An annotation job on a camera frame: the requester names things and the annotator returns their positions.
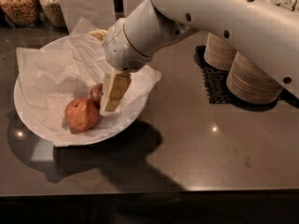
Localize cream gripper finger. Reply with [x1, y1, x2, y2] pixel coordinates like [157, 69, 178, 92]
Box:
[90, 29, 107, 42]
[100, 73, 131, 116]

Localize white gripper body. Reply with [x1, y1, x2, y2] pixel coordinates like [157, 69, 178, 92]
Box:
[103, 18, 152, 73]

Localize red apple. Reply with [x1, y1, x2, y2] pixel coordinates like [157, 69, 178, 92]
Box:
[90, 83, 103, 107]
[64, 97, 99, 132]

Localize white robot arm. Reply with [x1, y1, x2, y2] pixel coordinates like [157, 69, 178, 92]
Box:
[100, 0, 299, 116]

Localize white bowl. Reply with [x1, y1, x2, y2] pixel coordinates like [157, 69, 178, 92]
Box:
[13, 34, 150, 147]

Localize left white paper bag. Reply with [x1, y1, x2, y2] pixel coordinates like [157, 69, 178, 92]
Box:
[59, 0, 116, 32]

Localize right cereal jar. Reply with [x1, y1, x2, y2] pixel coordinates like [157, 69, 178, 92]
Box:
[39, 0, 65, 28]

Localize cereal jar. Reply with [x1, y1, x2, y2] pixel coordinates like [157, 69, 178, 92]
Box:
[0, 0, 39, 26]
[39, 0, 65, 28]

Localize white tissue paper liner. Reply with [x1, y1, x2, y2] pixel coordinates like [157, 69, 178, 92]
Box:
[16, 16, 163, 147]

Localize left cereal jar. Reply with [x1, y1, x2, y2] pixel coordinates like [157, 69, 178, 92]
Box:
[0, 0, 39, 26]

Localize black rubber mat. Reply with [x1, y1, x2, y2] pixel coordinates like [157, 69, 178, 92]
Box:
[194, 46, 242, 105]

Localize rear stack paper bowls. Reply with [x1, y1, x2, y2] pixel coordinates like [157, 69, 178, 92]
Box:
[204, 33, 236, 71]

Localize stack paper bowls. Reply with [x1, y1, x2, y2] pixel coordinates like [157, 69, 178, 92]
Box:
[204, 33, 236, 71]
[226, 52, 283, 105]

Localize front stack paper bowls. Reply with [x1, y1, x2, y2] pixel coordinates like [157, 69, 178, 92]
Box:
[226, 52, 283, 105]

